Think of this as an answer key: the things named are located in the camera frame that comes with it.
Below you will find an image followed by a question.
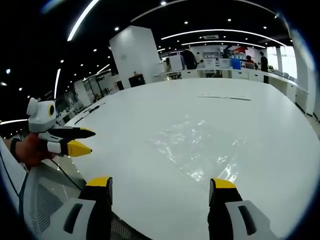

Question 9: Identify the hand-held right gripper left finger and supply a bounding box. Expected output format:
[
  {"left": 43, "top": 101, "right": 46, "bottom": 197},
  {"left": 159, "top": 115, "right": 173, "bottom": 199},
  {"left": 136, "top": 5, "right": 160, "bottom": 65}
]
[{"left": 56, "top": 175, "right": 114, "bottom": 240}]

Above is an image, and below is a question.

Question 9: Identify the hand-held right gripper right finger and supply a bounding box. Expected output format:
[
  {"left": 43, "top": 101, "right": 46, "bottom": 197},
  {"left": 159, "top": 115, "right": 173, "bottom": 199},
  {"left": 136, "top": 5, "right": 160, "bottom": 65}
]
[{"left": 206, "top": 177, "right": 279, "bottom": 240}]

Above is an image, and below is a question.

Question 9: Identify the transparent food packaging bag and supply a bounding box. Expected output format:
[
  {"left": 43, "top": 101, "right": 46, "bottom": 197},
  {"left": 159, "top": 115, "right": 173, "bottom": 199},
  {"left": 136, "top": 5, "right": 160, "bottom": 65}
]
[{"left": 145, "top": 119, "right": 247, "bottom": 184}]

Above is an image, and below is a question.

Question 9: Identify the person's left hand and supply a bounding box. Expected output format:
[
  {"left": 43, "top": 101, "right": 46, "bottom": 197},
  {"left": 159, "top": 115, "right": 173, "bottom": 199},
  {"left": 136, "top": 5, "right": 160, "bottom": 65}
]
[{"left": 16, "top": 132, "right": 61, "bottom": 168}]

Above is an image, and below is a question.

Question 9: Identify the black tool on table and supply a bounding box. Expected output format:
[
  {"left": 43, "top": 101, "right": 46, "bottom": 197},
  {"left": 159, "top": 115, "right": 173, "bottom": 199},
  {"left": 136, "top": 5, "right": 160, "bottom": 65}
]
[{"left": 74, "top": 102, "right": 107, "bottom": 124}]

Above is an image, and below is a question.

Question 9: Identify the grey mesh chair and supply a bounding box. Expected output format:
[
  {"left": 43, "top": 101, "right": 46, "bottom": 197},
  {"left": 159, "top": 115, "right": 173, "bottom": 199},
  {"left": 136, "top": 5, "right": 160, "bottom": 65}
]
[{"left": 19, "top": 159, "right": 141, "bottom": 240}]

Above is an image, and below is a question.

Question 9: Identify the black wristband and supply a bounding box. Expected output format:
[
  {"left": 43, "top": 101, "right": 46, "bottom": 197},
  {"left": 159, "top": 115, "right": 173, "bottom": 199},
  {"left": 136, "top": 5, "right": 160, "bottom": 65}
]
[{"left": 9, "top": 137, "right": 22, "bottom": 165}]

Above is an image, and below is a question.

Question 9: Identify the black box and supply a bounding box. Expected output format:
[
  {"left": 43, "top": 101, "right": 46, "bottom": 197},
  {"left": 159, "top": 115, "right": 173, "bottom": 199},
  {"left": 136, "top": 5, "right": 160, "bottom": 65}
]
[{"left": 128, "top": 73, "right": 147, "bottom": 88}]

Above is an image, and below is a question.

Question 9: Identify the white square pillar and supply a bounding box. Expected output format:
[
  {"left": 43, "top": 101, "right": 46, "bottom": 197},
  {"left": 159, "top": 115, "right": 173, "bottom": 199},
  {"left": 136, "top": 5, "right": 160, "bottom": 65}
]
[{"left": 108, "top": 25, "right": 161, "bottom": 89}]

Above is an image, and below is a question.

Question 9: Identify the black strip on table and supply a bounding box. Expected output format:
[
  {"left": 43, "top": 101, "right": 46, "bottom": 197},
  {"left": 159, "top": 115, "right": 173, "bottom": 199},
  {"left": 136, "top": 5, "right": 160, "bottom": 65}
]
[{"left": 197, "top": 95, "right": 252, "bottom": 102}]

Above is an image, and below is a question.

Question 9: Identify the long white counter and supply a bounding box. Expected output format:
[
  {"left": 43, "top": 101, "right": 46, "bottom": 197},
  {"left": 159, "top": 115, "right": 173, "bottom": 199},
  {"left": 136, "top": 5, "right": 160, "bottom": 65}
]
[{"left": 152, "top": 66, "right": 311, "bottom": 117}]

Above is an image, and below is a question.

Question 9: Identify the blue bin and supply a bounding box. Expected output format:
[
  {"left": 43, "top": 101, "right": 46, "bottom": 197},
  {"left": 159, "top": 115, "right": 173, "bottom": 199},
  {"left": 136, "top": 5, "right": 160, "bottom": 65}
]
[{"left": 230, "top": 57, "right": 242, "bottom": 70}]

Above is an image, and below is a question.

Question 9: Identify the black cable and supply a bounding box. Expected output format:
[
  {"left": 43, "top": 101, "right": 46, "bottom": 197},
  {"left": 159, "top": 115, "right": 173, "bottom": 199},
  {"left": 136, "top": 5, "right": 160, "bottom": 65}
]
[{"left": 15, "top": 157, "right": 87, "bottom": 218}]

